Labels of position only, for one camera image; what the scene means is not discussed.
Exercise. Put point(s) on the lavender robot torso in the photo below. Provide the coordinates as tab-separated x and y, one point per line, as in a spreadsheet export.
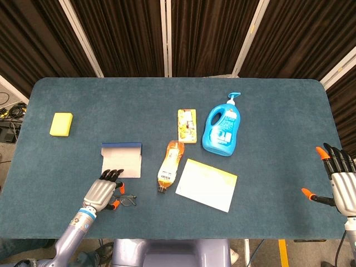
172	254

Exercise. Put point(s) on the yellow floor tape strip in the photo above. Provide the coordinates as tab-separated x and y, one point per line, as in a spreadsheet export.
283	253

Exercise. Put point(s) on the yellow curry box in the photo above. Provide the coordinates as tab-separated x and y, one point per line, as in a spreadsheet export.
187	126

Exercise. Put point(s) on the yellow and white notepad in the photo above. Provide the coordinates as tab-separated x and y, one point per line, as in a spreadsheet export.
207	185

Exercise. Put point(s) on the black thin-rimmed eyeglasses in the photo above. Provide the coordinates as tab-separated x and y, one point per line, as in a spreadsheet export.
130	198

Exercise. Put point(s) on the blue detergent pump bottle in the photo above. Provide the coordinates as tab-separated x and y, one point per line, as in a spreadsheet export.
222	133

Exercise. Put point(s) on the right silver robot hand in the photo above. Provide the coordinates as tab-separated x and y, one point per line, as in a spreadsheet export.
345	189

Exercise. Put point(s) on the yellow sponge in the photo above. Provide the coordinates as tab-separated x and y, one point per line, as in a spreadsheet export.
61	124

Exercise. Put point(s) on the left lavender robot arm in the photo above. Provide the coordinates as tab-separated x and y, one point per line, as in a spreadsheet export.
71	239

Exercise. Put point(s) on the teal felt table cloth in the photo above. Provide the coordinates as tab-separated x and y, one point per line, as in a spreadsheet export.
139	97

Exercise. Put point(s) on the dark brown curtain panel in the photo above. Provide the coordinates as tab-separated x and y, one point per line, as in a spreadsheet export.
300	36
345	111
30	41
208	36
122	36

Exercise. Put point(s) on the blue-edged white box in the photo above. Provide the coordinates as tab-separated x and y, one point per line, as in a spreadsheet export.
125	161

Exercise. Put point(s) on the white table leg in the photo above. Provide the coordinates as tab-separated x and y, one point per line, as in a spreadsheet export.
247	253

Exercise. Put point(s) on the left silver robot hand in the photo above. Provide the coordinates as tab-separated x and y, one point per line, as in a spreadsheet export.
98	194

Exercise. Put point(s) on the orange drink bottle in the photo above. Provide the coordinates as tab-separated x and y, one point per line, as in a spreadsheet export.
170	164

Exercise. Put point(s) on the white screen frame post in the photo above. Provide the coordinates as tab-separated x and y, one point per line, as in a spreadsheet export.
249	39
338	68
80	37
166	36

